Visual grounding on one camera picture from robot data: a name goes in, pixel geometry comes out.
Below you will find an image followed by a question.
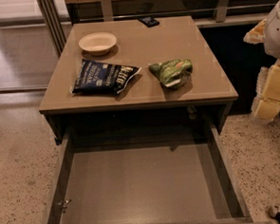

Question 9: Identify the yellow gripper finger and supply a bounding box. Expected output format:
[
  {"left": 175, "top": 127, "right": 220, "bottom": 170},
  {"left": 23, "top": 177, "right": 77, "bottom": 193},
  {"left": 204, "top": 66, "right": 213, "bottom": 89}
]
[
  {"left": 251, "top": 67, "right": 280, "bottom": 121},
  {"left": 243, "top": 19, "right": 267, "bottom": 45}
]

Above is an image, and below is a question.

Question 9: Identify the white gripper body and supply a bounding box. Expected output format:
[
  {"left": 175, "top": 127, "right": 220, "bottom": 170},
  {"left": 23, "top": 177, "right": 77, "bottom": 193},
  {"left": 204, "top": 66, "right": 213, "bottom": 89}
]
[{"left": 262, "top": 59, "right": 280, "bottom": 103}]

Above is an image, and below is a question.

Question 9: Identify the blue chip bag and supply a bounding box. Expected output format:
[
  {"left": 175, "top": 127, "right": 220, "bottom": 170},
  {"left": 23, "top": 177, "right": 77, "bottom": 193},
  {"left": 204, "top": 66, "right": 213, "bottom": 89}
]
[{"left": 71, "top": 59, "right": 141, "bottom": 95}]

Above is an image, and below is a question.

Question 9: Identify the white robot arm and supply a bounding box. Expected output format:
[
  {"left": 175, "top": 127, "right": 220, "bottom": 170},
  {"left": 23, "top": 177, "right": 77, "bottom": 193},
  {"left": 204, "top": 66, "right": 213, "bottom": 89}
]
[{"left": 243, "top": 0, "right": 280, "bottom": 124}]

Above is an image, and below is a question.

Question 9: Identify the green chip bag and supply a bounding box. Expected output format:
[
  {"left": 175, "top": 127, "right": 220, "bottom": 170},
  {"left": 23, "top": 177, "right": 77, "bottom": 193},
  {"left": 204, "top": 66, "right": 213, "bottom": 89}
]
[{"left": 149, "top": 59, "right": 193, "bottom": 90}]

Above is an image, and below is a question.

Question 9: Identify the open top drawer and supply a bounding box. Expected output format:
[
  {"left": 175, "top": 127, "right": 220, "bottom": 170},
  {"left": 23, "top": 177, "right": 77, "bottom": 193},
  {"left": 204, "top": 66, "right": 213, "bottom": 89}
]
[{"left": 40, "top": 124, "right": 271, "bottom": 224}]

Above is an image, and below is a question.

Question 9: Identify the small dark blue packet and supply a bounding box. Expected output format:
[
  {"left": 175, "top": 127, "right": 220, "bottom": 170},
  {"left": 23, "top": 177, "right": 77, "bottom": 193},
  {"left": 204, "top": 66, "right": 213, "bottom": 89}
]
[{"left": 139, "top": 16, "right": 159, "bottom": 28}]

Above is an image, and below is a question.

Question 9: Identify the white paper bowl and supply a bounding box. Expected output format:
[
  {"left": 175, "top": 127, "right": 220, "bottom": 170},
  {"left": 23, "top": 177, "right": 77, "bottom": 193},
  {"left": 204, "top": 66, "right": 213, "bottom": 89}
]
[{"left": 79, "top": 32, "right": 117, "bottom": 56}]

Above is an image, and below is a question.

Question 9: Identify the metal frame post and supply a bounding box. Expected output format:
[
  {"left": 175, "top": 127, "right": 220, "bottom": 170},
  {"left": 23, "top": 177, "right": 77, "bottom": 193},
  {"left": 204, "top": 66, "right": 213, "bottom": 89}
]
[{"left": 37, "top": 0, "right": 66, "bottom": 56}]

